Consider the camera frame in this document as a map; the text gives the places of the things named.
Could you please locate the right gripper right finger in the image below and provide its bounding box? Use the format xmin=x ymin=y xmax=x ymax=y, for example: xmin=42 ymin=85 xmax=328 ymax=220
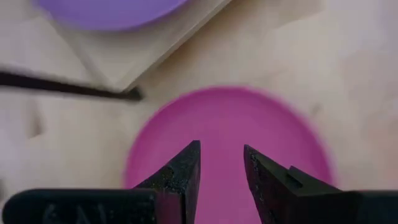
xmin=243 ymin=144 xmax=343 ymax=224

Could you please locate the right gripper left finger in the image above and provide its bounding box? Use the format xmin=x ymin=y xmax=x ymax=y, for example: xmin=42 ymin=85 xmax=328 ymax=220
xmin=133 ymin=139 xmax=202 ymax=224

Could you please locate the large magenta plate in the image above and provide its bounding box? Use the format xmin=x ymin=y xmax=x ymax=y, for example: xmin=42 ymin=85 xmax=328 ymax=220
xmin=124 ymin=86 xmax=335 ymax=224

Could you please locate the large purple plate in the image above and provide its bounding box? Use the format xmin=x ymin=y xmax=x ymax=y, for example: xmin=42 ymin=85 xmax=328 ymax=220
xmin=35 ymin=0 xmax=190 ymax=32

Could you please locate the wooden shelf with black frame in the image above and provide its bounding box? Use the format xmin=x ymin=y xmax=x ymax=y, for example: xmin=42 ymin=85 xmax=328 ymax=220
xmin=0 ymin=0 xmax=234 ymax=102

